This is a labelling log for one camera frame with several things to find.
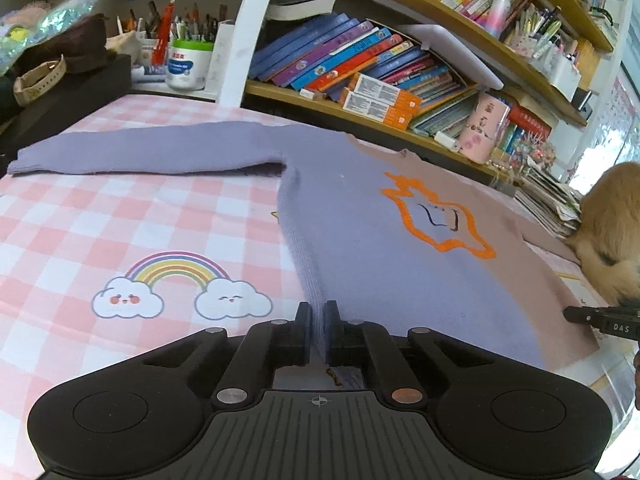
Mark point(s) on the golden furry pet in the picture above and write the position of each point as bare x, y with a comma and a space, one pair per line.
612, 225

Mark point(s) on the white desk pen organiser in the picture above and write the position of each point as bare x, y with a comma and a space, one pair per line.
555, 60

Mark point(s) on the red tassel pen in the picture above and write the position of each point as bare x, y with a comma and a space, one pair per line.
162, 30

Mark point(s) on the iridescent plastic bag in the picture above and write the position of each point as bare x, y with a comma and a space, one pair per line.
35, 25

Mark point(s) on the orange and white carton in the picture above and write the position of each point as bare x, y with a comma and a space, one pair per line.
375, 108
382, 90

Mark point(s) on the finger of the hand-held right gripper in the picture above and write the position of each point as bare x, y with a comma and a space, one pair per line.
580, 315

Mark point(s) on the pastel gradient bottle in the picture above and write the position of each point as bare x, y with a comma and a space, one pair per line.
497, 12

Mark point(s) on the black box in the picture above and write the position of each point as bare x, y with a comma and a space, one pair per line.
60, 105

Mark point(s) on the white shelf post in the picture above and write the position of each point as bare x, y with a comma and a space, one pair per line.
250, 30

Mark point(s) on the purple and pink knit sweater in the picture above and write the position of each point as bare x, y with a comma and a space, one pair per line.
350, 235

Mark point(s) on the bunch of pens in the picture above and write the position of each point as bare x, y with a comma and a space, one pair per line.
200, 27

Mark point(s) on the thick dark book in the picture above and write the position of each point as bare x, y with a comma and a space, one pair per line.
300, 7

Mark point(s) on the small white roll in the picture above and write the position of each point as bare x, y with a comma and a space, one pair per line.
446, 141

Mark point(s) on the brown plush cloth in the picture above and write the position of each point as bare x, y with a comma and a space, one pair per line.
75, 42

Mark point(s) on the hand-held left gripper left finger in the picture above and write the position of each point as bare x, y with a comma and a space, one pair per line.
305, 332

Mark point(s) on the pink checked printed tablecloth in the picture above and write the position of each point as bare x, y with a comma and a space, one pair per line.
100, 230

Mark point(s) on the stack of magazines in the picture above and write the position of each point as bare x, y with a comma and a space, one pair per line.
547, 205

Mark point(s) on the white tin with green lid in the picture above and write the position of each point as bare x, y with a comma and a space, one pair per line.
189, 67

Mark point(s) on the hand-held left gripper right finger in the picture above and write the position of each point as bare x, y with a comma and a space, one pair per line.
331, 332

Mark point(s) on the row of colourful books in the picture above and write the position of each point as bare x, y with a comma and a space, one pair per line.
350, 55

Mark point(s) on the pink printed tumbler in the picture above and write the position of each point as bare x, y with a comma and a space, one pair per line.
482, 132

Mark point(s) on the wooden bookshelf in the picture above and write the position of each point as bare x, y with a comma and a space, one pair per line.
500, 55

